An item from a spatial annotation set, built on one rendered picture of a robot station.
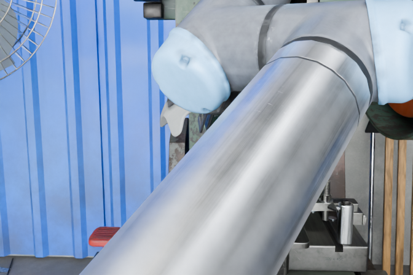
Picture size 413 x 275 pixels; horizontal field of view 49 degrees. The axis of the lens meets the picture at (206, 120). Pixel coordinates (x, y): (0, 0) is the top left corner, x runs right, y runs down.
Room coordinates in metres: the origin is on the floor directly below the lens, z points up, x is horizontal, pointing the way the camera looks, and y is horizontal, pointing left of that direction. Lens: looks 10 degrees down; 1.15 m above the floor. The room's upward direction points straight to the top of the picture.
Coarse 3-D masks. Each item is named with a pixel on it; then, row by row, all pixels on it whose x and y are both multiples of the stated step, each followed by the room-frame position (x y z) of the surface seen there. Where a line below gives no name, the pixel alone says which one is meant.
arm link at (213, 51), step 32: (224, 0) 0.42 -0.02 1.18; (256, 0) 0.43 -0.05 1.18; (192, 32) 0.39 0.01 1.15; (224, 32) 0.38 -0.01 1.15; (256, 32) 0.36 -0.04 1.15; (160, 64) 0.39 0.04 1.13; (192, 64) 0.37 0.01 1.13; (224, 64) 0.38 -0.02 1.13; (256, 64) 0.36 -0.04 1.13; (192, 96) 0.39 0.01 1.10; (224, 96) 0.39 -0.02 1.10
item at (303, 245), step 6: (300, 234) 0.82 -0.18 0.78; (306, 234) 0.82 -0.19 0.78; (300, 240) 0.79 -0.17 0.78; (306, 240) 0.79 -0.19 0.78; (294, 246) 0.78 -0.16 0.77; (300, 246) 0.78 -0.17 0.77; (306, 246) 0.78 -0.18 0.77; (288, 258) 0.91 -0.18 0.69; (282, 264) 0.89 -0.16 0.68; (288, 264) 0.91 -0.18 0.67; (282, 270) 0.90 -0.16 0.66; (288, 270) 0.91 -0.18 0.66
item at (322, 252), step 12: (312, 216) 1.10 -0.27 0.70; (336, 216) 1.10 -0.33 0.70; (312, 228) 1.02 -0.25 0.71; (324, 228) 1.02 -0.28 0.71; (336, 228) 1.02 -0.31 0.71; (312, 240) 0.96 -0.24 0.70; (324, 240) 0.96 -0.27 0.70; (336, 240) 0.99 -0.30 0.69; (360, 240) 0.96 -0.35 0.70; (300, 252) 0.93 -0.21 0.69; (312, 252) 0.93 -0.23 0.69; (324, 252) 0.93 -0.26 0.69; (336, 252) 0.93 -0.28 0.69; (348, 252) 0.93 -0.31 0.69; (360, 252) 0.92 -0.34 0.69; (300, 264) 0.93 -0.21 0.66; (312, 264) 0.93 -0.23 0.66; (324, 264) 0.93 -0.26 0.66; (336, 264) 0.93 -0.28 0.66; (348, 264) 0.93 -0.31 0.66; (360, 264) 0.92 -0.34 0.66
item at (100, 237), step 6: (96, 228) 0.89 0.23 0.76; (102, 228) 0.89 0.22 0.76; (108, 228) 0.89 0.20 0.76; (114, 228) 0.89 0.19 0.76; (96, 234) 0.86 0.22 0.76; (102, 234) 0.86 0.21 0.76; (108, 234) 0.86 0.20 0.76; (90, 240) 0.84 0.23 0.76; (96, 240) 0.84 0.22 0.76; (102, 240) 0.84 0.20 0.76; (108, 240) 0.84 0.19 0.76; (96, 246) 0.84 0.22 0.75; (102, 246) 0.84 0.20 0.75
